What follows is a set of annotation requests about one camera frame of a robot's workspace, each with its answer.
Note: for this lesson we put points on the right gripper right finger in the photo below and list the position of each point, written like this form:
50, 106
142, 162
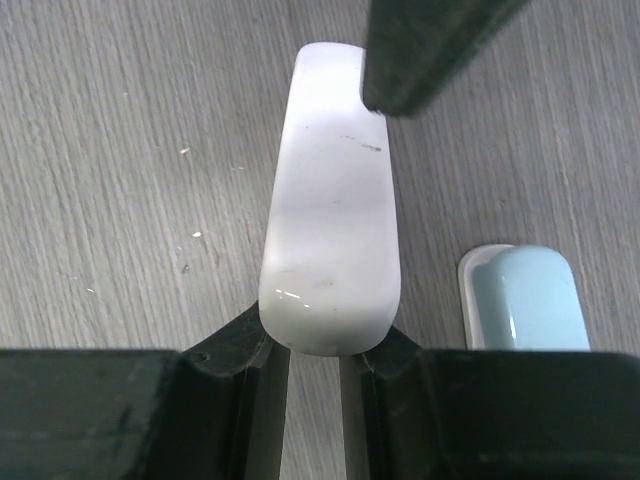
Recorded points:
416, 413

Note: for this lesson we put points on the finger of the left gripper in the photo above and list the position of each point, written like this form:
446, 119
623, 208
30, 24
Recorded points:
414, 48

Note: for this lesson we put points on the blue white stapler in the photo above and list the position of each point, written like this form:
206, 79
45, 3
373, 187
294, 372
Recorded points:
520, 297

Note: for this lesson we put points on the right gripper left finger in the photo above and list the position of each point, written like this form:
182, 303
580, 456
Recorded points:
214, 411

